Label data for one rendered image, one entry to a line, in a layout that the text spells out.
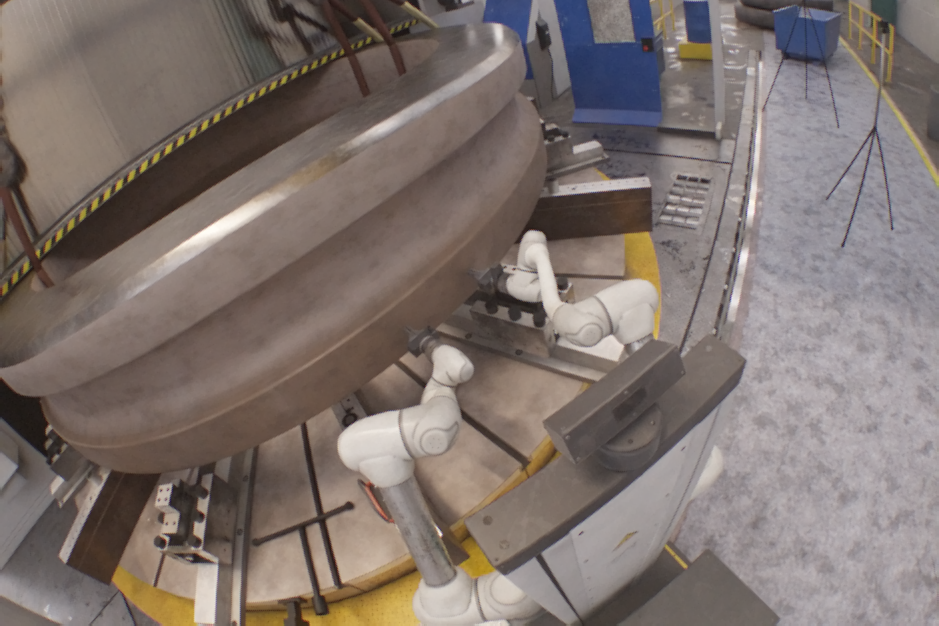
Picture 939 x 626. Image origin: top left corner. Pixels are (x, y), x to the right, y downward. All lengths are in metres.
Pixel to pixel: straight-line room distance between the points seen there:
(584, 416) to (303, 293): 1.48
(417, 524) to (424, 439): 0.29
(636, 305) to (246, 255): 1.23
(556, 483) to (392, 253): 1.52
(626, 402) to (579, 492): 0.10
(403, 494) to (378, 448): 0.15
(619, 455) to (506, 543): 0.13
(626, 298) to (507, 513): 0.95
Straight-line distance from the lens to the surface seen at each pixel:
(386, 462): 1.08
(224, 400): 1.89
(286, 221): 1.45
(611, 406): 0.35
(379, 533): 2.17
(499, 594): 1.31
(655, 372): 0.38
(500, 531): 0.41
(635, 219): 3.10
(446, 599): 1.34
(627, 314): 1.27
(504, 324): 2.16
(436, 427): 1.01
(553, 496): 0.42
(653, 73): 5.67
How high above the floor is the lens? 2.17
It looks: 37 degrees down
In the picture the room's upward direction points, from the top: 19 degrees counter-clockwise
